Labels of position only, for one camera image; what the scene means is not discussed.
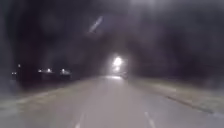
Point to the grey asphalt road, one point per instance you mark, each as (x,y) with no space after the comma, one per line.
(113,103)

